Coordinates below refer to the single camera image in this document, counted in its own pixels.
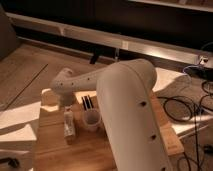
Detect clear plastic bottle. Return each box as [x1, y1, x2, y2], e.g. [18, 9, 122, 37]
[64, 107, 76, 138]

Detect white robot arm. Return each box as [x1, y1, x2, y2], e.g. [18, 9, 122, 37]
[51, 59, 173, 171]

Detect black slotted holder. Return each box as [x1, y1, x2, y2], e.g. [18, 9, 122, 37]
[82, 95, 93, 110]

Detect translucent plastic cup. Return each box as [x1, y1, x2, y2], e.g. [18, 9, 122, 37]
[82, 109, 101, 132]

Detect dark chair corner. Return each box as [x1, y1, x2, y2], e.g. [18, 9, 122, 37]
[0, 4, 20, 61]

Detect white long rail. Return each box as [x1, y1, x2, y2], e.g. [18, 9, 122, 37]
[6, 12, 213, 68]

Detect black cables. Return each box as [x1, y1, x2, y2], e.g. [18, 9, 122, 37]
[156, 43, 213, 171]

